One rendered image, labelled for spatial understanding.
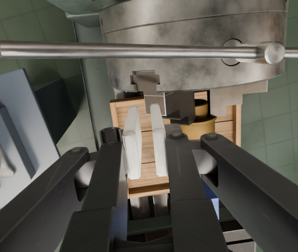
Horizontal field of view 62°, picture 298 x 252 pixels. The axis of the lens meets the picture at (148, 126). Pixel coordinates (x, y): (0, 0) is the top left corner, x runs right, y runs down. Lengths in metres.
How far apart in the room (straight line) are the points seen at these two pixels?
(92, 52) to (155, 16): 0.16
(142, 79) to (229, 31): 0.13
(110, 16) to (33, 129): 0.59
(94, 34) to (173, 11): 0.71
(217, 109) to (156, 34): 0.22
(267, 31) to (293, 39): 1.49
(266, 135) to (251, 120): 0.16
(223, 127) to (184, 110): 0.34
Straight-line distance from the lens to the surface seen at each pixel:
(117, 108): 0.69
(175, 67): 0.34
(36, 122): 0.89
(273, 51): 0.27
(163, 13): 0.34
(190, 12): 0.34
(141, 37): 0.35
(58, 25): 1.61
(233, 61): 0.35
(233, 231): 0.84
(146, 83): 0.37
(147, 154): 0.74
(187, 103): 0.44
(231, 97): 0.50
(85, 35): 1.03
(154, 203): 0.85
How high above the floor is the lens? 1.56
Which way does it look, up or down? 72 degrees down
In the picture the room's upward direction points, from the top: 164 degrees clockwise
